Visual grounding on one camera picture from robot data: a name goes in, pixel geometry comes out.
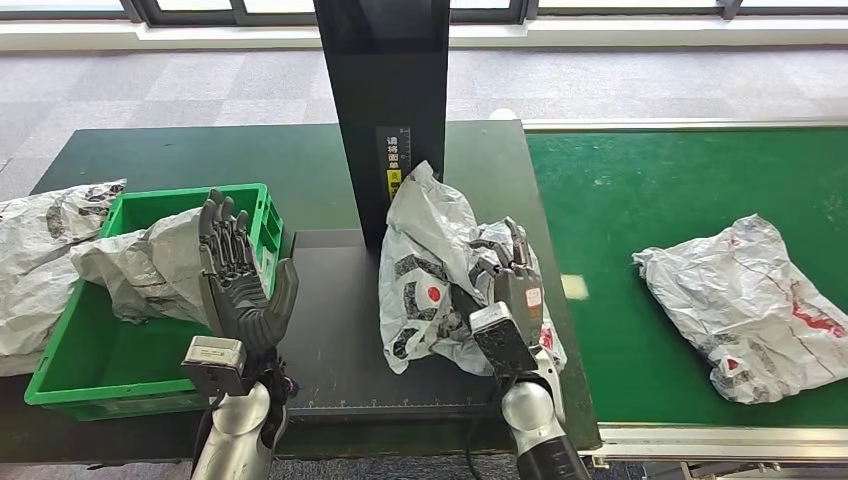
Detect grey parcel bag black print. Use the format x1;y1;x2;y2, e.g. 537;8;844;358
0;178;127;379

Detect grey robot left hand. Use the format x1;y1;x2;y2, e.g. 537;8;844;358
197;188;301;352

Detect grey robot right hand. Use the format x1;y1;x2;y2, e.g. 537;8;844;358
467;217;547;350

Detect black yellow label sticker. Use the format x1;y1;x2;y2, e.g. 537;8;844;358
376;125;413;203

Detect white window sill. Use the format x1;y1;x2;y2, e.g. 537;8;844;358
0;13;848;51

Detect black inbound scanner machine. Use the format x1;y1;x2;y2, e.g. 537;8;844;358
281;0;541;420

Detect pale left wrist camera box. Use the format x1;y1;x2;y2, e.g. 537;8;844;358
180;335;250;397

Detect green conveyor belt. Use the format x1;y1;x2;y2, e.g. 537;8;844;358
526;125;848;427

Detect plain grey-white parcel bag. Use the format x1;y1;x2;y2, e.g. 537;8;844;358
69;206;213;327

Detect aluminium conveyor frame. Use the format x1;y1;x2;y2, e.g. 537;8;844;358
488;105;848;480

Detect black window frame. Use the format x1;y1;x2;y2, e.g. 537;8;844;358
0;0;848;26

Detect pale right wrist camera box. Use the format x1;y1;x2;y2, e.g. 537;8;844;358
468;301;539;378

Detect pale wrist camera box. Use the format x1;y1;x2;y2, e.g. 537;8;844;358
180;335;250;397
468;301;539;378

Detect white parcel bag red streaks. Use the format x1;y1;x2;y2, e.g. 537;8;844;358
632;213;848;405

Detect white parcel bag red-black print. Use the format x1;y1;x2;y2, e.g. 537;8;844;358
377;160;569;378

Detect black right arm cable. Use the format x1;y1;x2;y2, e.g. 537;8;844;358
463;377;518;480

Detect green plastic crate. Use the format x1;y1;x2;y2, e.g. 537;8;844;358
23;182;286;423

